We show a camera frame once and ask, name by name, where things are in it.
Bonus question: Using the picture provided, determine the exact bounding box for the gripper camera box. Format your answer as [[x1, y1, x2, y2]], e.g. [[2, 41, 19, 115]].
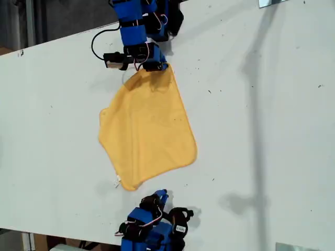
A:
[[103, 52, 129, 71], [169, 207, 195, 237]]

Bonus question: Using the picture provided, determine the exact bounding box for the white container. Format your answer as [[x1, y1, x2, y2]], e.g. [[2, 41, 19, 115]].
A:
[[51, 243, 82, 251]]

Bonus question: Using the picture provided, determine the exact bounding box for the yellow square towel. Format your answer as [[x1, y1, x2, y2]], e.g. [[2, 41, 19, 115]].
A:
[[98, 62, 198, 191]]

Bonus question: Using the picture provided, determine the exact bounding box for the gripper red white wire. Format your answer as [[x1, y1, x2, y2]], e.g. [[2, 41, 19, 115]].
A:
[[114, 211, 164, 236], [133, 43, 153, 71]]

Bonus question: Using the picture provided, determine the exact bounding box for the grey metal rack post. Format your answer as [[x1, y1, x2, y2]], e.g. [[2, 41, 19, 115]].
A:
[[25, 0, 36, 49]]

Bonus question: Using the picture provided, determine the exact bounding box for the black camera cable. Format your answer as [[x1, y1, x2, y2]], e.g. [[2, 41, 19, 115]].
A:
[[91, 28, 121, 61]]

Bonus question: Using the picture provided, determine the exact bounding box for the white table leg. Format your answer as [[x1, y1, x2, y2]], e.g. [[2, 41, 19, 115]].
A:
[[21, 231, 35, 251]]

